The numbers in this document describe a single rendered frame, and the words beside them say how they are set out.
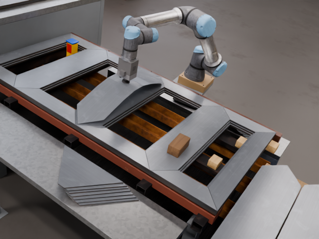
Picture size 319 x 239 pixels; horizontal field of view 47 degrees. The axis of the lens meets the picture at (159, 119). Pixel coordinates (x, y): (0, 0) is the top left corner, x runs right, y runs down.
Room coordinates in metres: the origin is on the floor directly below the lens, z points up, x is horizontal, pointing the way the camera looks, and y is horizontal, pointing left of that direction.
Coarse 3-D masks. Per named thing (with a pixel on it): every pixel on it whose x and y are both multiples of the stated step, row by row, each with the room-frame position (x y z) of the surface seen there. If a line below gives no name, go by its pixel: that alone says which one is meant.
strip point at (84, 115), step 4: (80, 108) 1.50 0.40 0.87; (80, 112) 1.47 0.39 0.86; (84, 112) 1.47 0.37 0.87; (88, 112) 1.47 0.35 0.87; (80, 116) 1.45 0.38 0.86; (84, 116) 1.45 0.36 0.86; (88, 116) 1.45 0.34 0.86; (92, 116) 1.45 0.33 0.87; (96, 116) 1.45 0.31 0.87; (80, 120) 1.42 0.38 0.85; (84, 120) 1.42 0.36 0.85; (88, 120) 1.43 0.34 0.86; (92, 120) 1.43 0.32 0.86; (96, 120) 1.43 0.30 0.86; (100, 120) 1.43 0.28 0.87
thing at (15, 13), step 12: (48, 0) 2.38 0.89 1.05; (60, 0) 2.43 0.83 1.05; (72, 0) 2.48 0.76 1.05; (84, 0) 2.56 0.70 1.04; (96, 0) 2.68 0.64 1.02; (0, 12) 2.03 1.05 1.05; (12, 12) 2.06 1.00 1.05; (24, 12) 2.10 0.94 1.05; (36, 12) 2.18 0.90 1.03; (48, 12) 2.27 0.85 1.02; (0, 24) 1.95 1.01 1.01
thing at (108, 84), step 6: (108, 78) 1.72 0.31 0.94; (102, 84) 1.66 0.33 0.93; (108, 84) 1.67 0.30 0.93; (114, 84) 1.67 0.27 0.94; (120, 84) 1.68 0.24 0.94; (108, 90) 1.63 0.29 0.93; (114, 90) 1.63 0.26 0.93; (120, 90) 1.64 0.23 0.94; (126, 90) 1.64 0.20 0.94; (132, 90) 1.65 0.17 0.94; (120, 96) 1.59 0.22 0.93; (126, 96) 1.60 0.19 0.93
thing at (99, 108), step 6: (90, 96) 1.57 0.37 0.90; (84, 102) 1.53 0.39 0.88; (90, 102) 1.54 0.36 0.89; (96, 102) 1.54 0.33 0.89; (102, 102) 1.54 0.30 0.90; (84, 108) 1.50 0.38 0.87; (90, 108) 1.50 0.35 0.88; (96, 108) 1.50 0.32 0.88; (102, 108) 1.51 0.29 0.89; (108, 108) 1.51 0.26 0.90; (96, 114) 1.47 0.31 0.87; (102, 114) 1.47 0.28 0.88; (108, 114) 1.47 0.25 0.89
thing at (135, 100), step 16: (48, 48) 2.11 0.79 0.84; (80, 48) 2.23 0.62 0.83; (0, 64) 1.80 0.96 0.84; (96, 64) 2.04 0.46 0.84; (112, 64) 2.10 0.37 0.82; (0, 80) 1.64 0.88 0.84; (64, 80) 1.78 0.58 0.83; (128, 96) 1.74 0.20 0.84; (144, 96) 1.78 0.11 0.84; (176, 96) 1.88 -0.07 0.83; (48, 112) 1.48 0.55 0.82; (112, 112) 1.55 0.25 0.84; (128, 112) 1.61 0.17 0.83; (80, 128) 1.38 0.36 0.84; (224, 128) 1.65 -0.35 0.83; (240, 128) 1.68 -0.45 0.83; (208, 144) 1.48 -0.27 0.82; (128, 160) 1.24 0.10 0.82; (192, 160) 1.33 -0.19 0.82; (256, 160) 1.44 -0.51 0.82; (208, 208) 1.05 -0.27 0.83
